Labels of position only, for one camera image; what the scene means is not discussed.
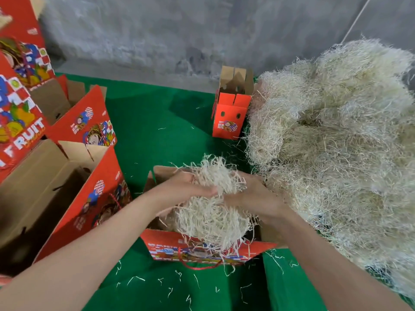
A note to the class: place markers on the person's left forearm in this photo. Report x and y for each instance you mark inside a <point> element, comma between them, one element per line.
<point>71,262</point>

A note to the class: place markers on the group of red boxes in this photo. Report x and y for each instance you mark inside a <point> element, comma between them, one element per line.
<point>58,184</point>

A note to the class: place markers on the person's right hand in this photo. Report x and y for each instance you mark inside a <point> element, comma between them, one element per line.
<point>259,198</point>

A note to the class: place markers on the pile of wood wool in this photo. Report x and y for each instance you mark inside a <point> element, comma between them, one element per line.
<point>343,139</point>

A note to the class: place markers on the white pole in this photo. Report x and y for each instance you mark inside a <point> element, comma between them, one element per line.
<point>355,19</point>

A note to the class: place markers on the small straw filler clump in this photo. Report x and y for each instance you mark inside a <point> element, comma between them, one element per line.
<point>209,217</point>

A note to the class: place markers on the person's right forearm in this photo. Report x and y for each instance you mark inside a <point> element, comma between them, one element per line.
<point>331,268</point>

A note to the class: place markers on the red cardboard box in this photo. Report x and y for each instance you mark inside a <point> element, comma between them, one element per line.
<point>230,106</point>
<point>194,246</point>

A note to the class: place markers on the person's left hand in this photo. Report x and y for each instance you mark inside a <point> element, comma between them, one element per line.
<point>178,189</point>

